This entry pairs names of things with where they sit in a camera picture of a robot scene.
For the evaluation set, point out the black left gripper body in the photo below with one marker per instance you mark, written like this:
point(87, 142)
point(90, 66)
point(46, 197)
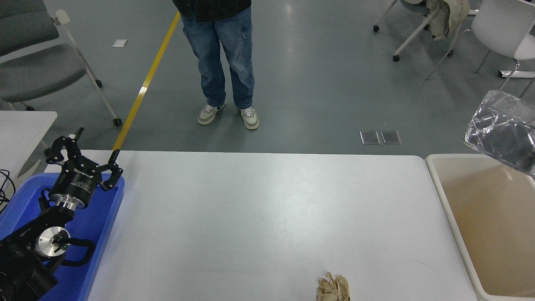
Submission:
point(77, 182)

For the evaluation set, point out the silver foil tray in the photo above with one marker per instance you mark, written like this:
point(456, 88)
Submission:
point(501, 129)

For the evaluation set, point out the blue plastic tray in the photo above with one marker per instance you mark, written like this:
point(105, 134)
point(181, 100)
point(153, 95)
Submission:
point(94, 225)

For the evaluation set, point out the white side table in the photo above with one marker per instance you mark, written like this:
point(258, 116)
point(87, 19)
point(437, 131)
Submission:
point(21, 129)

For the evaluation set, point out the grey rolling chair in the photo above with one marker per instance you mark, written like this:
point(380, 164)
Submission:
point(37, 71)

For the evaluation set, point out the person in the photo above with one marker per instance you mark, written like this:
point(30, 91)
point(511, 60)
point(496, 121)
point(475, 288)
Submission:
point(221, 46)

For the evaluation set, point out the crumpled tan paper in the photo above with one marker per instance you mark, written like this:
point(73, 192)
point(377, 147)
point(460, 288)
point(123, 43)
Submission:
point(333, 288)

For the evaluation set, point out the metal floor plate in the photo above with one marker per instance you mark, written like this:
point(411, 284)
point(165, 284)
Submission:
point(370, 138)
point(391, 137)

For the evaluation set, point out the white-framed rolling chair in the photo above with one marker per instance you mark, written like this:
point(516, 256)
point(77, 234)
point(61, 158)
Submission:
point(413, 35)

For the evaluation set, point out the beige jacket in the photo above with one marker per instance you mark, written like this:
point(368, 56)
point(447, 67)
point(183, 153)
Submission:
point(449, 16)

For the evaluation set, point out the large pale plastic bin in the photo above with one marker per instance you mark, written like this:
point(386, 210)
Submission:
point(493, 225)

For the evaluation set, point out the white shell chair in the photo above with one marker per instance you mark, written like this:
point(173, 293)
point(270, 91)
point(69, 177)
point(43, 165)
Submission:
point(501, 25)

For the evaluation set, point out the white furniture base bar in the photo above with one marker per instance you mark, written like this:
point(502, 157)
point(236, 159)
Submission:
point(518, 74)

